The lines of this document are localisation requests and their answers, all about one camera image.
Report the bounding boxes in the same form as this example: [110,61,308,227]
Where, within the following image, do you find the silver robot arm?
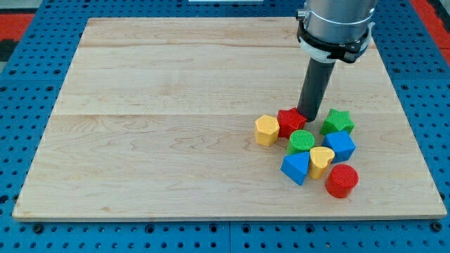
[296,0,378,64]

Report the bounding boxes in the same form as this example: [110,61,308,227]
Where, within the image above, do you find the wooden board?
[13,18,446,222]

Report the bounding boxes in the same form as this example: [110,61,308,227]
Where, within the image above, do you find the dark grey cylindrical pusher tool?
[297,58,335,122]

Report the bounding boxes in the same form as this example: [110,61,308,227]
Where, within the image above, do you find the yellow heart block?
[308,146,335,179]

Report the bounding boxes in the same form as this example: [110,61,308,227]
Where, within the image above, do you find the green star block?
[319,108,354,135]

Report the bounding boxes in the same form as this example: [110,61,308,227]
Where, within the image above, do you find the blue triangle block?
[281,152,310,186]

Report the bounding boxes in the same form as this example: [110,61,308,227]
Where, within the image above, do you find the green cylinder block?
[287,130,315,155]

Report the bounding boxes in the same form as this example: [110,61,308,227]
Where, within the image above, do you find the yellow hexagon block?
[254,115,280,146]

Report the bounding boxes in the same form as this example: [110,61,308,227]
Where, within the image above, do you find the red star block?
[277,108,307,138]

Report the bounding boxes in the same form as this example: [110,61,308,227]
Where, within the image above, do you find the blue cube block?
[322,131,356,163]

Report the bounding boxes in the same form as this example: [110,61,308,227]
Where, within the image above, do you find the red cylinder block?
[325,164,359,198]

